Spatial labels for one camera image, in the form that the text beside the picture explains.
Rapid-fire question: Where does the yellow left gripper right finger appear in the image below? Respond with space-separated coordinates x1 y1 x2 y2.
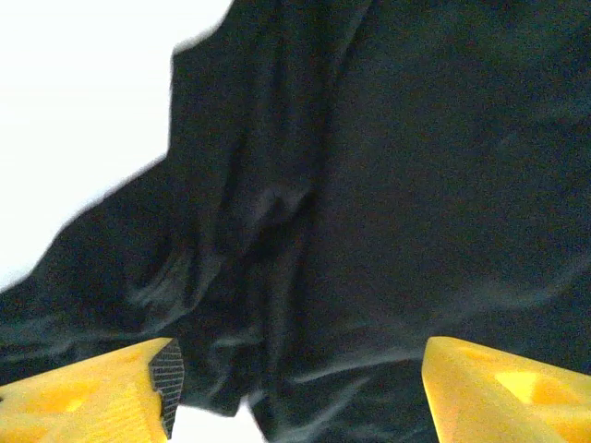
420 335 591 443

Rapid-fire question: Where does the black floral print t-shirt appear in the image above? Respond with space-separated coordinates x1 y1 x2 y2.
0 0 591 443

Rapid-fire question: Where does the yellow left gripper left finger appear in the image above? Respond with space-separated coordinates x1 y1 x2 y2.
0 336 187 443

